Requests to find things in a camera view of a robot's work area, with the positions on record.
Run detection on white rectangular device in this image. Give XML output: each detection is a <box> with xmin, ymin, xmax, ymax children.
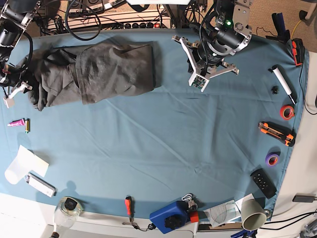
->
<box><xmin>24</xmin><ymin>173</ymin><xmax>56</xmax><ymax>197</ymax></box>

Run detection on red handled screwdriver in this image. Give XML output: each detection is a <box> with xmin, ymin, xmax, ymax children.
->
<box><xmin>125</xmin><ymin>196</ymin><xmax>134</xmax><ymax>223</ymax></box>

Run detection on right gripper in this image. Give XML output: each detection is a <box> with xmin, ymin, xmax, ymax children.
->
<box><xmin>0</xmin><ymin>71</ymin><xmax>39</xmax><ymax>106</ymax></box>

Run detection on blue box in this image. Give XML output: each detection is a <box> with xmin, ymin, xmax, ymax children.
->
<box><xmin>150</xmin><ymin>201</ymin><xmax>190</xmax><ymax>234</ymax></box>

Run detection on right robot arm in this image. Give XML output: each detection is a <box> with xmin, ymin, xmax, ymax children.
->
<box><xmin>0</xmin><ymin>0</ymin><xmax>42</xmax><ymax>108</ymax></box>

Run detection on blue table cloth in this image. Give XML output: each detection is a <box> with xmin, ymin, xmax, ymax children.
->
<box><xmin>0</xmin><ymin>29</ymin><xmax>309</xmax><ymax>218</ymax></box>

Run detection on blue black clamp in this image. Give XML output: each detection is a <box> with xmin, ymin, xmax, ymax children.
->
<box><xmin>266</xmin><ymin>13</ymin><xmax>290</xmax><ymax>44</ymax></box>

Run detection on black power adapter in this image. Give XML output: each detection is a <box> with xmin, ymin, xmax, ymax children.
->
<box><xmin>292</xmin><ymin>193</ymin><xmax>316</xmax><ymax>203</ymax></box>

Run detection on small black plastic clip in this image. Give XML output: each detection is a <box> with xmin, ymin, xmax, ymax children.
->
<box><xmin>271</xmin><ymin>85</ymin><xmax>279</xmax><ymax>95</ymax></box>

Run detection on silver carabiner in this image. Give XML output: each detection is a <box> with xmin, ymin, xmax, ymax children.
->
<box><xmin>181</xmin><ymin>193</ymin><xmax>193</xmax><ymax>202</ymax></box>

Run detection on orange black utility knife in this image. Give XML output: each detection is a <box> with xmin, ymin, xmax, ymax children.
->
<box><xmin>259</xmin><ymin>121</ymin><xmax>296</xmax><ymax>147</ymax></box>

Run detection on clear glass jar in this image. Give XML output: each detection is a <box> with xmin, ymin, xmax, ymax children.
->
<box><xmin>53</xmin><ymin>196</ymin><xmax>83</xmax><ymax>231</ymax></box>

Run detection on dark grey T-shirt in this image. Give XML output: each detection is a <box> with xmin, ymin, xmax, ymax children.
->
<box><xmin>28</xmin><ymin>41</ymin><xmax>157</xmax><ymax>111</ymax></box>

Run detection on white marker pen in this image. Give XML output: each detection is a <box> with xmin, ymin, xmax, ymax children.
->
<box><xmin>269</xmin><ymin>65</ymin><xmax>296</xmax><ymax>105</ymax></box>

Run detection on small red cube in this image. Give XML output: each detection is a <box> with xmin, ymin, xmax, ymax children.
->
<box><xmin>189</xmin><ymin>211</ymin><xmax>199</xmax><ymax>223</ymax></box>

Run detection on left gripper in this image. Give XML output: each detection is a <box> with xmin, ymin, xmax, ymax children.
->
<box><xmin>172</xmin><ymin>35</ymin><xmax>239</xmax><ymax>79</ymax></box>

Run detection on printed paper sheet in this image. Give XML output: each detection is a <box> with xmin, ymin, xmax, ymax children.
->
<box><xmin>204</xmin><ymin>193</ymin><xmax>254</xmax><ymax>228</ymax></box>

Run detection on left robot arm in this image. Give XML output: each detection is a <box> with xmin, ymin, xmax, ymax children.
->
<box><xmin>172</xmin><ymin>0</ymin><xmax>253</xmax><ymax>85</ymax></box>

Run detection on white paper sheet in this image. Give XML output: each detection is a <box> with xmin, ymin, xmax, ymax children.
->
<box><xmin>4</xmin><ymin>145</ymin><xmax>49</xmax><ymax>185</ymax></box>

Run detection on orange black clamp tool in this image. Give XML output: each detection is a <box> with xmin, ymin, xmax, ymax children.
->
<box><xmin>292</xmin><ymin>38</ymin><xmax>305</xmax><ymax>66</ymax></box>

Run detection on black remote control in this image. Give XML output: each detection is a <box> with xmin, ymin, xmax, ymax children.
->
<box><xmin>250</xmin><ymin>168</ymin><xmax>277</xmax><ymax>199</ymax></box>

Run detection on pink tube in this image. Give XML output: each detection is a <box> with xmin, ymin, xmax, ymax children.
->
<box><xmin>7</xmin><ymin>119</ymin><xmax>25</xmax><ymax>127</ymax></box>

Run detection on grey paper cup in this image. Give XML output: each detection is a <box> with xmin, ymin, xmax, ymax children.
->
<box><xmin>241</xmin><ymin>199</ymin><xmax>266</xmax><ymax>231</ymax></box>

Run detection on red tape roll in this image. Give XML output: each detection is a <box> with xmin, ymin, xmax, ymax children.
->
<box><xmin>280</xmin><ymin>105</ymin><xmax>295</xmax><ymax>120</ymax></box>

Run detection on purple tape roll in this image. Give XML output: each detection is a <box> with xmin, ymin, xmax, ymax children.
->
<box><xmin>265</xmin><ymin>152</ymin><xmax>280</xmax><ymax>167</ymax></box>

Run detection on black power strip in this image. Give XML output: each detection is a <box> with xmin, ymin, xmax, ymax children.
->
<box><xmin>123</xmin><ymin>22</ymin><xmax>161</xmax><ymax>29</ymax></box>

